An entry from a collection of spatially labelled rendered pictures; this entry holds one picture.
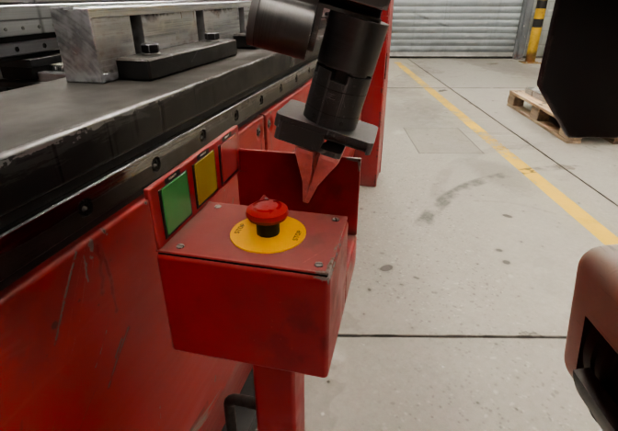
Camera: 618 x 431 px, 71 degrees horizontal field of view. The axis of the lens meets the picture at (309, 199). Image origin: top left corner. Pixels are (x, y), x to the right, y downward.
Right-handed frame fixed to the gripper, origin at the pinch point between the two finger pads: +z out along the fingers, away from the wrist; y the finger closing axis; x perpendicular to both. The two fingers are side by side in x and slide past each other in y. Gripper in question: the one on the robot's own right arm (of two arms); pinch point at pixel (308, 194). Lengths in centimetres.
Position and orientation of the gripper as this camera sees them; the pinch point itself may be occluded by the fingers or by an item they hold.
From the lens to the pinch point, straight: 49.2
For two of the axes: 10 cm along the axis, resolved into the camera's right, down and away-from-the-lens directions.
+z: -2.5, 8.5, 4.7
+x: -2.2, 4.2, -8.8
